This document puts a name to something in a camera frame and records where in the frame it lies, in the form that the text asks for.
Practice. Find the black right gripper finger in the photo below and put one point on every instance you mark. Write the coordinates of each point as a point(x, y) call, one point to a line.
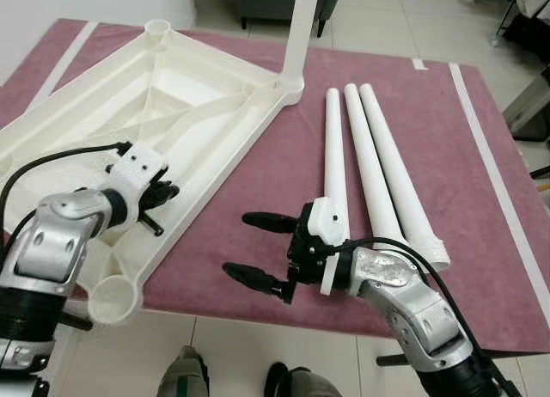
point(271, 223)
point(253, 277)

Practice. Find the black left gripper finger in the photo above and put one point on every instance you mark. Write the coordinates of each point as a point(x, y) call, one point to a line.
point(160, 204)
point(165, 191)

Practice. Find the white plastic children table top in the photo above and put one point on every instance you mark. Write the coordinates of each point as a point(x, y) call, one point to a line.
point(198, 96)

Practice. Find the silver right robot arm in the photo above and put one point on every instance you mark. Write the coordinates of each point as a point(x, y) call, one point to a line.
point(412, 302)

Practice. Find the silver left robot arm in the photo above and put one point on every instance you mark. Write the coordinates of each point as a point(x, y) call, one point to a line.
point(51, 242)

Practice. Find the mauve tablecloth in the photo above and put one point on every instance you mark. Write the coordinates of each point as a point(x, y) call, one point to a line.
point(258, 199)

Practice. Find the grey robot right foot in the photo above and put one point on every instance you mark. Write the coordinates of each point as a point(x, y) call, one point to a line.
point(305, 384)

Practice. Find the grey robot foot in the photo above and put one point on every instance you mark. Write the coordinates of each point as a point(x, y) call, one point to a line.
point(183, 375)
point(305, 384)

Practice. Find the grey robot left foot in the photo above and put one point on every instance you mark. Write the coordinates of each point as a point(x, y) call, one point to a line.
point(183, 375)

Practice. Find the grey metal pedal bin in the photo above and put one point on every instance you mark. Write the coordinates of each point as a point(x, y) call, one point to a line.
point(528, 113)

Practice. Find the small white tape piece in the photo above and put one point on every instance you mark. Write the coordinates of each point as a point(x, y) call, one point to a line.
point(418, 64)

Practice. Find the dark hanging clothes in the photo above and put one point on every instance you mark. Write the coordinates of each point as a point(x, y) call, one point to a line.
point(528, 40)

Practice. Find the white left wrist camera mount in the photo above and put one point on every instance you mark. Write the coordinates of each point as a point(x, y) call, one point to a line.
point(137, 165)

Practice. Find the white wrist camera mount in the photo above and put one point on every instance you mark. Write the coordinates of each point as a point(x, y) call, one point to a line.
point(322, 221)
point(137, 165)

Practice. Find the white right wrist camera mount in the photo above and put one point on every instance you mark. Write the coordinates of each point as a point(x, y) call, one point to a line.
point(322, 221)

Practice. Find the black metal table frame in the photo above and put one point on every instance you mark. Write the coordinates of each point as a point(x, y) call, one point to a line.
point(77, 321)

